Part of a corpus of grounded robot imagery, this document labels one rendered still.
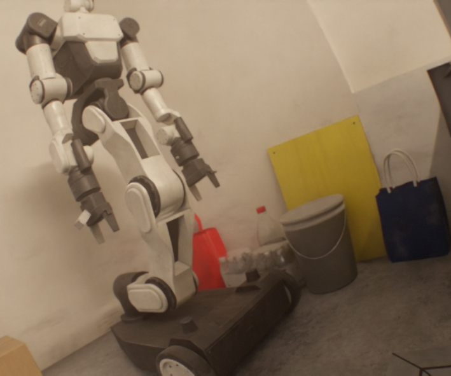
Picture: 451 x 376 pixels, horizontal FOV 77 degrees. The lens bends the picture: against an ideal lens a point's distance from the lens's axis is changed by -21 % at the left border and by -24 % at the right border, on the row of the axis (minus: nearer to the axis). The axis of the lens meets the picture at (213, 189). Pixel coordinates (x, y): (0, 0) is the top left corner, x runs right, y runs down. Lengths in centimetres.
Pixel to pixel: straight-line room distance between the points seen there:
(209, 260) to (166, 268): 75
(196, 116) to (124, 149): 83
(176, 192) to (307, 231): 51
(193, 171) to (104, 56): 54
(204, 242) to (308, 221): 73
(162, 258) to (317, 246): 57
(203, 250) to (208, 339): 97
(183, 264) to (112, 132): 50
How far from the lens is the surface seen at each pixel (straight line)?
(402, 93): 148
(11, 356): 143
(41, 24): 127
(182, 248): 118
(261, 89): 167
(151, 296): 120
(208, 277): 191
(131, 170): 111
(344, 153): 152
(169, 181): 108
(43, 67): 119
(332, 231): 132
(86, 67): 122
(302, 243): 134
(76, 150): 101
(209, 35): 184
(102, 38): 129
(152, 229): 105
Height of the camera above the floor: 59
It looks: 2 degrees down
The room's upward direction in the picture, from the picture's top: 21 degrees counter-clockwise
